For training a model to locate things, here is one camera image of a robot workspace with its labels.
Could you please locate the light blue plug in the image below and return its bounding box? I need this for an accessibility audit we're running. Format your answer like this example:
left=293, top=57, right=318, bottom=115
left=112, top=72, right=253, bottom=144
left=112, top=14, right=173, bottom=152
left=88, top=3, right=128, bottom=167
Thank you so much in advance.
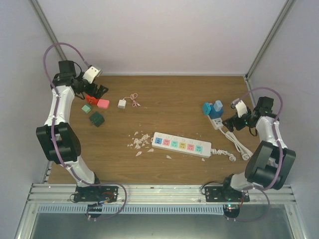
left=202, top=102, right=213, bottom=116

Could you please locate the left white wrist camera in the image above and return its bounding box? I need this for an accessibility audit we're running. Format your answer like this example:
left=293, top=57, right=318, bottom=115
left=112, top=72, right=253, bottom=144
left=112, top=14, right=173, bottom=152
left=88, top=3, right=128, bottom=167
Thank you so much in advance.
left=83, top=66, right=102, bottom=84

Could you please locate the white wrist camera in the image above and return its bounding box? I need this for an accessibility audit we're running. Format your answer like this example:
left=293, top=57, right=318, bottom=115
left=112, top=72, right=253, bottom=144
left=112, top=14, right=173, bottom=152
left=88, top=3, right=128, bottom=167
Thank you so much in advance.
left=83, top=66, right=102, bottom=84
left=231, top=99, right=248, bottom=118

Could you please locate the small white power strip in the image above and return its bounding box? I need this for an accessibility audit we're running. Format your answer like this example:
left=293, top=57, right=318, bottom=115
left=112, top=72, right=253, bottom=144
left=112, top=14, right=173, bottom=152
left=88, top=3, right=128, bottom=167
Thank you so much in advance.
left=209, top=118, right=253, bottom=162

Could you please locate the white charger with pink cable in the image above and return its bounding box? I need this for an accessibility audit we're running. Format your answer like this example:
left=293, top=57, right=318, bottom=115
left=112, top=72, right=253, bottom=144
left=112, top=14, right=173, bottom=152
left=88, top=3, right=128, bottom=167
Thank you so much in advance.
left=118, top=93, right=141, bottom=109

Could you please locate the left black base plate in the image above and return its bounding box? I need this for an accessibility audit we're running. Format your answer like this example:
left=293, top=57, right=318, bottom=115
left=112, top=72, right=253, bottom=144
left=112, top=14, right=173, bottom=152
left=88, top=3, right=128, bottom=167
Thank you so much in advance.
left=70, top=186, right=119, bottom=204

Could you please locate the blue cube adapter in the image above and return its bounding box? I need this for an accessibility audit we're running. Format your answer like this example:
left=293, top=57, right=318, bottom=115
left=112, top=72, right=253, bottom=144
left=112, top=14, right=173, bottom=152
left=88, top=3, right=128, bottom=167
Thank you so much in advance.
left=208, top=108, right=224, bottom=120

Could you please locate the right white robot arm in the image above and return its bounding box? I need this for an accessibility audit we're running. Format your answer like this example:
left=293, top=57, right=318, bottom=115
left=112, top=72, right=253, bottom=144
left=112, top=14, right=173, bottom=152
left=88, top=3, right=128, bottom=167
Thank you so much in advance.
left=220, top=97, right=296, bottom=202

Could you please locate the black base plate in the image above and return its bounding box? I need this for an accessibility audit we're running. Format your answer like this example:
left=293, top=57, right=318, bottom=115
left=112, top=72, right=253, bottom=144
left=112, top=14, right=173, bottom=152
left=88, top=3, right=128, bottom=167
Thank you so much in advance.
left=70, top=186, right=119, bottom=204
left=201, top=184, right=250, bottom=203

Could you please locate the pale blue charger plug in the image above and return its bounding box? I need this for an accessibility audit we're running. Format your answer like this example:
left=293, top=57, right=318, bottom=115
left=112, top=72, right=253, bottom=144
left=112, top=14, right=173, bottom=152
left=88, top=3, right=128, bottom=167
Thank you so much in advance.
left=213, top=100, right=223, bottom=112

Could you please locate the pink plug adapter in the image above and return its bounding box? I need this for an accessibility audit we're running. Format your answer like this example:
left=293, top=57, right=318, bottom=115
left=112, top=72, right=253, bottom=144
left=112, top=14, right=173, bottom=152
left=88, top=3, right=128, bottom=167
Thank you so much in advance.
left=97, top=99, right=110, bottom=109

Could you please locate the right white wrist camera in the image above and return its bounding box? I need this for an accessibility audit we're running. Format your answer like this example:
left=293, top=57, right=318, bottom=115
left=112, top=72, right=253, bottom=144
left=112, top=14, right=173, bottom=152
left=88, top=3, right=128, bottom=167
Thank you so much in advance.
left=231, top=99, right=248, bottom=118

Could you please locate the red cube socket adapter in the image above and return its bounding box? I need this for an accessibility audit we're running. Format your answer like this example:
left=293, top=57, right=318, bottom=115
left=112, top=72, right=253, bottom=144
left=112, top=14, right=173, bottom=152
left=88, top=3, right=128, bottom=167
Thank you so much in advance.
left=86, top=95, right=99, bottom=105

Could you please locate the white multicolour power strip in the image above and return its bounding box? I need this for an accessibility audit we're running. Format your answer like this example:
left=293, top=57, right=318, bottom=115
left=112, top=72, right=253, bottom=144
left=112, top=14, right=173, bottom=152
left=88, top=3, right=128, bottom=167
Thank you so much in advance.
left=152, top=132, right=236, bottom=162

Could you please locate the grey slotted cable duct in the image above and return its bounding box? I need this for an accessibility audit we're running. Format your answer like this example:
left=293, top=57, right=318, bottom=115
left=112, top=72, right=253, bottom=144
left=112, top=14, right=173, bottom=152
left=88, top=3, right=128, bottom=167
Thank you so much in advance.
left=38, top=204, right=224, bottom=215

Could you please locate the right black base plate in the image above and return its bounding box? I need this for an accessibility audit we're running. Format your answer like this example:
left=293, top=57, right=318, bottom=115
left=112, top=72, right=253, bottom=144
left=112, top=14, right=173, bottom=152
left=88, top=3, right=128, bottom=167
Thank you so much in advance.
left=201, top=184, right=250, bottom=203

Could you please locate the dark green dragon adapter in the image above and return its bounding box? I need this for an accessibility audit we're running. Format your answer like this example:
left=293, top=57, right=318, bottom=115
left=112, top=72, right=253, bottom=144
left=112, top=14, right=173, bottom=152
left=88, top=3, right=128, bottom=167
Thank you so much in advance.
left=89, top=112, right=105, bottom=127

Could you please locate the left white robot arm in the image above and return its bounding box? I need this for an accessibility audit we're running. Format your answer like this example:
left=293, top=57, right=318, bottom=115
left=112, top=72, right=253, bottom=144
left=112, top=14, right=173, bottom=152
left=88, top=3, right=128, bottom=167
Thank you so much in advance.
left=36, top=60, right=108, bottom=201

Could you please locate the light green plug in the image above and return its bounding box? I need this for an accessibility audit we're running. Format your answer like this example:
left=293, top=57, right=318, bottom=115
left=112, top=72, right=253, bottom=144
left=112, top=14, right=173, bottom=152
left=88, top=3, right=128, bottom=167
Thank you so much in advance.
left=81, top=104, right=92, bottom=114

